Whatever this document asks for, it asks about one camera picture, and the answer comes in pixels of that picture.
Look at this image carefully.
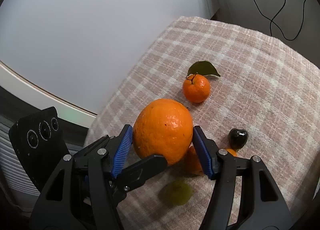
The green grape fruit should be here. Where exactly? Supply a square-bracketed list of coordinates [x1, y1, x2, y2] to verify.
[158, 180, 193, 208]

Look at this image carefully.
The large bumpy orange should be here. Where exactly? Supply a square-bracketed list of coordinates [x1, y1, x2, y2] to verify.
[133, 98, 193, 166]

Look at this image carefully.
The small mandarin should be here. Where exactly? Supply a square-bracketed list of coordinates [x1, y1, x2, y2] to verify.
[183, 145, 203, 175]

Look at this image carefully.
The small kumquat orange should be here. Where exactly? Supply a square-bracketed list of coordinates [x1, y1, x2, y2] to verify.
[226, 149, 237, 157]

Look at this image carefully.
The dark cherry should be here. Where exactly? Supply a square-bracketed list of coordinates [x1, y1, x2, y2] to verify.
[228, 128, 248, 151]

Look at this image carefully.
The mandarin with green leaf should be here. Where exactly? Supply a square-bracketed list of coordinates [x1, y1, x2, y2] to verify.
[182, 60, 221, 104]

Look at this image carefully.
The pink plaid tablecloth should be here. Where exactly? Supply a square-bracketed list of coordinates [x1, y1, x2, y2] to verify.
[85, 17, 319, 220]

